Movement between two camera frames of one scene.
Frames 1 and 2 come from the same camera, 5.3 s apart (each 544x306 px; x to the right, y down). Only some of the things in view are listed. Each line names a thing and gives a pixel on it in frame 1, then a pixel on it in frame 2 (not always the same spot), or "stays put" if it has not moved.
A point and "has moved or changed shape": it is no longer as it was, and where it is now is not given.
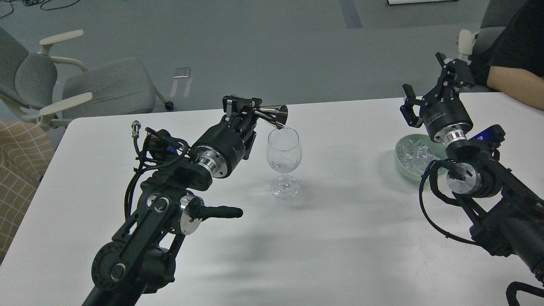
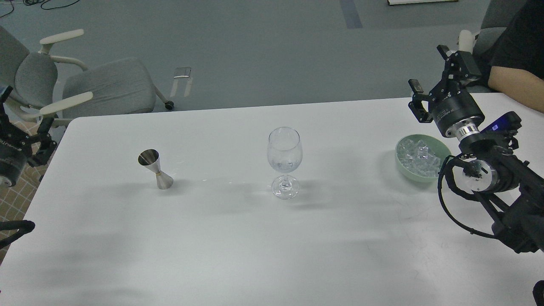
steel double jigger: (278, 115) has moved or changed shape
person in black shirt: (512, 63) stays put
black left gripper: (220, 150) -> (15, 151)
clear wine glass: (284, 154) stays put
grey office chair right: (497, 16) stays put
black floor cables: (33, 2) stays put
